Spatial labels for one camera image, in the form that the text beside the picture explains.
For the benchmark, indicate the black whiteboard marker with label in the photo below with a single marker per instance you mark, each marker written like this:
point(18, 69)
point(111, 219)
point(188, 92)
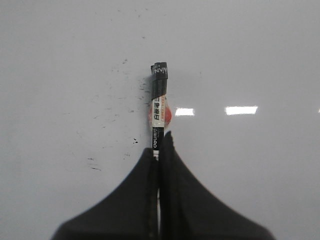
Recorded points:
point(159, 115)

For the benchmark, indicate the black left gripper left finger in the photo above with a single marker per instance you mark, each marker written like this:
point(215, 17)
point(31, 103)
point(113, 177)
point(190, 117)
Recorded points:
point(130, 212)

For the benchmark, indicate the white whiteboard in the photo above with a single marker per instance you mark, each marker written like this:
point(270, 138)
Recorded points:
point(243, 86)

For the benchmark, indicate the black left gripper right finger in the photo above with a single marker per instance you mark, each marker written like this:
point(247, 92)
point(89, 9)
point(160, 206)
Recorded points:
point(188, 211)

